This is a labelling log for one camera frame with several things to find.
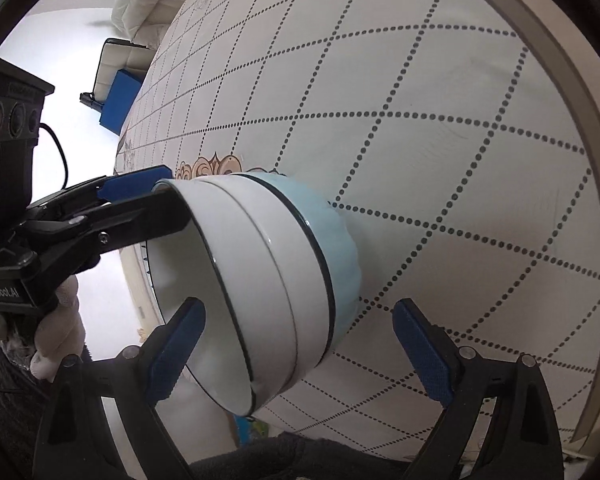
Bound person's left forearm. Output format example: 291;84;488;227
0;342;58;466

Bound floral printed tablecloth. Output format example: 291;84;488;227
115;0;600;461

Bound black cable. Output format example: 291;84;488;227
39;122;70;193

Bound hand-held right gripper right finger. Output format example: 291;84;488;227
392;297;566;480

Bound blue board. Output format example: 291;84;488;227
99;69;142;137

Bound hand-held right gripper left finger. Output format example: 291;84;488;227
32;297;207;480

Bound light blue bowl dark rim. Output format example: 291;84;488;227
240;172;363;353

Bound person's left hand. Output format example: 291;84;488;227
0;275;87;382

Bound white bowl dark rim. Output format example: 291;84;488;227
145;180;258;418
200;175;303;411

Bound white chair black frame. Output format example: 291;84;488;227
79;37;148;111

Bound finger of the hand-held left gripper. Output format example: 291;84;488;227
25;187;194;274
26;164;174;222

